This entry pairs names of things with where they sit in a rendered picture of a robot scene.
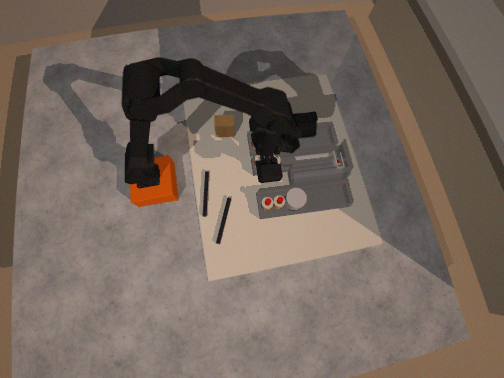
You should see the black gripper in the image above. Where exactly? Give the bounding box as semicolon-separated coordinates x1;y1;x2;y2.
251;132;283;183

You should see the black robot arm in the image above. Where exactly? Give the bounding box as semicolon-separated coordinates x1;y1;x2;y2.
121;57;318;189

